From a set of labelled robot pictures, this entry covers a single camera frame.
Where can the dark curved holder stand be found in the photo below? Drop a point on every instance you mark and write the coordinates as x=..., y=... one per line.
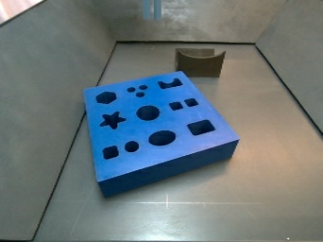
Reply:
x=200, y=62

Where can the blue shape-sorting board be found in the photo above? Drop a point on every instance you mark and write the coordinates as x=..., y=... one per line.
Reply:
x=154, y=128

